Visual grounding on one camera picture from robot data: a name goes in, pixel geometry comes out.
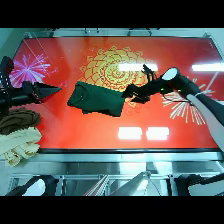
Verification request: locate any dark green T-shirt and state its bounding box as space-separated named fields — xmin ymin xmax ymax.
xmin=66 ymin=80 xmax=127 ymax=118

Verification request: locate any brown garment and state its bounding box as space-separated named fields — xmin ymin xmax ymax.
xmin=0 ymin=107 xmax=42 ymax=136

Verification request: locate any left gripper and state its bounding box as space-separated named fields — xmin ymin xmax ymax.
xmin=21 ymin=81 xmax=44 ymax=105

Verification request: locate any cream garment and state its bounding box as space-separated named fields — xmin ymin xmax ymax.
xmin=0 ymin=126 xmax=43 ymax=168

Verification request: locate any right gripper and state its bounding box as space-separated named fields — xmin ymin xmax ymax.
xmin=121 ymin=78 xmax=168 ymax=105

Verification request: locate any black cable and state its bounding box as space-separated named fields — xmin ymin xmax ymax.
xmin=162 ymin=92 xmax=195 ymax=107

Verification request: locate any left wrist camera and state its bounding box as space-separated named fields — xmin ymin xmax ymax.
xmin=0 ymin=56 xmax=15 ymax=88

